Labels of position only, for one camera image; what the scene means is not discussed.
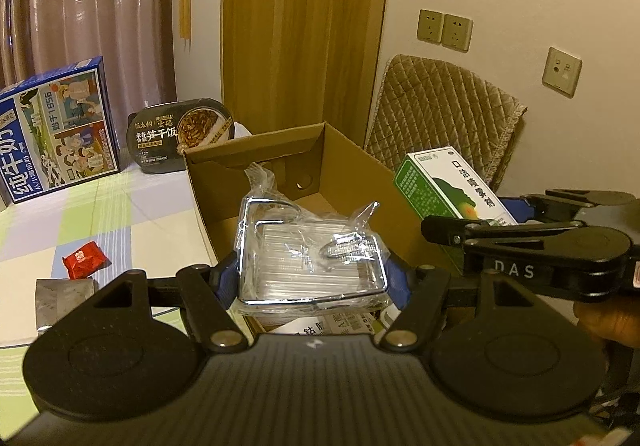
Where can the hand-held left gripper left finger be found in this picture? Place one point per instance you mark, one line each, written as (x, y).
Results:
(227, 277)

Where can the silver foil bag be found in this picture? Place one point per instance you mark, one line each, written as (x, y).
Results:
(62, 298)

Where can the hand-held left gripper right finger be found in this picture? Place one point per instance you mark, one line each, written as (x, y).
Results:
(400, 277)

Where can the black instant rice bowl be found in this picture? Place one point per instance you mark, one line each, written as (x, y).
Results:
(170, 136)

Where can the blue milk carton box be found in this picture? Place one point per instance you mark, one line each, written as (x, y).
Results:
(50, 136)

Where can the red snack packet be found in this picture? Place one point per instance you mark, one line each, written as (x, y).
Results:
(85, 260)

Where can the chrome rack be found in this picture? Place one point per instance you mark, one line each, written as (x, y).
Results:
(300, 256)

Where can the white wall data socket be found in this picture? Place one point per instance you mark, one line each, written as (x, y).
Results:
(562, 72)

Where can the brown cardboard box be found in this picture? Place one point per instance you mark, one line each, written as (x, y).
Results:
(350, 151)

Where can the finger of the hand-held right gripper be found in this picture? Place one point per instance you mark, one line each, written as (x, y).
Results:
(516, 209)
(445, 229)

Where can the quilted beige chair back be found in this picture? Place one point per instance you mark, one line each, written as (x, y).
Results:
(440, 101)

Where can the yellow hanging ornament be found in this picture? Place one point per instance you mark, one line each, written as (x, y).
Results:
(185, 11)

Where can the beige curtain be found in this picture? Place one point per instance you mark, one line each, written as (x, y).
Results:
(100, 1)

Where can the white wall power socket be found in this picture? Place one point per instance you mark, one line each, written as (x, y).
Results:
(457, 32)
(430, 26)

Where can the wooden door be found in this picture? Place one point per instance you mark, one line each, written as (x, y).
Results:
(300, 26)

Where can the person's right hand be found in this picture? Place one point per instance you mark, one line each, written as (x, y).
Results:
(590, 322)

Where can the green and white box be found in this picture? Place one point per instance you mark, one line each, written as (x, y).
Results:
(415, 181)

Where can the white ointment box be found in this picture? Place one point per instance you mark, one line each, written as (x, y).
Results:
(325, 323)

